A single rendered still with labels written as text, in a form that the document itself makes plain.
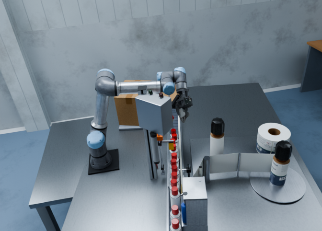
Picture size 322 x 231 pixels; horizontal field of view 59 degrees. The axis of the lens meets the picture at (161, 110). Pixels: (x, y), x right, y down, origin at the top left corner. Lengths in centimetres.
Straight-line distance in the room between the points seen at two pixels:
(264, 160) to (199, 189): 53
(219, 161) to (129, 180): 60
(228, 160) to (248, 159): 11
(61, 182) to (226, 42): 286
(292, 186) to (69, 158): 151
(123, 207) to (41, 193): 57
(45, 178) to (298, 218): 158
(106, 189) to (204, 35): 261
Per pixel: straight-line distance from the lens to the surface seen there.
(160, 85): 172
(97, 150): 195
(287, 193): 181
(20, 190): 344
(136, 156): 208
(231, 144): 207
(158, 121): 144
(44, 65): 393
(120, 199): 183
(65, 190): 200
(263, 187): 180
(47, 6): 370
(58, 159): 225
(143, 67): 388
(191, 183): 143
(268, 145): 195
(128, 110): 227
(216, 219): 164
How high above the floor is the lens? 220
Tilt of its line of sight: 33 degrees down
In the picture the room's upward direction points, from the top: 5 degrees counter-clockwise
